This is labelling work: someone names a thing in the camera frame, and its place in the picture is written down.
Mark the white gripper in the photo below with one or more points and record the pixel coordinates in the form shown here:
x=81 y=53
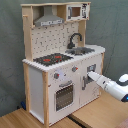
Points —
x=100 y=80

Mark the red oven knob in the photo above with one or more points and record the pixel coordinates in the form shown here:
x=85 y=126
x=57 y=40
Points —
x=56 y=75
x=74 y=69

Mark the white oven door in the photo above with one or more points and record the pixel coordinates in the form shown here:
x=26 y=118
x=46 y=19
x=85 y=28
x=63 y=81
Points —
x=63 y=98

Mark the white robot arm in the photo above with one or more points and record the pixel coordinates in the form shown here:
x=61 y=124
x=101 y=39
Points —
x=118 y=90

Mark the wooden toy kitchen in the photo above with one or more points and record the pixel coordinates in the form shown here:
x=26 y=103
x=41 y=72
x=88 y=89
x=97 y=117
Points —
x=46 y=40

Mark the white fridge door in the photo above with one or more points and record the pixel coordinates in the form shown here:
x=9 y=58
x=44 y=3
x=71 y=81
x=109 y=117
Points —
x=89 y=89

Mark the grey sink basin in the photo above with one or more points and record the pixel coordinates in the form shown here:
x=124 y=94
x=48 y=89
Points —
x=79 y=51

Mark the black faucet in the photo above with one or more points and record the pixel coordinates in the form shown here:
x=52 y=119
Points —
x=71 y=43

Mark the black stovetop red burners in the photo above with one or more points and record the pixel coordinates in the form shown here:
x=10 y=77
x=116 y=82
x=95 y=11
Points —
x=52 y=59

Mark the toy microwave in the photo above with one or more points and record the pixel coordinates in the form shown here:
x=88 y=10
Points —
x=77 y=11

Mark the grey range hood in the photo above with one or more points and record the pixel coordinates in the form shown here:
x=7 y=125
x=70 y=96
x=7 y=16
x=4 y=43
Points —
x=48 y=18

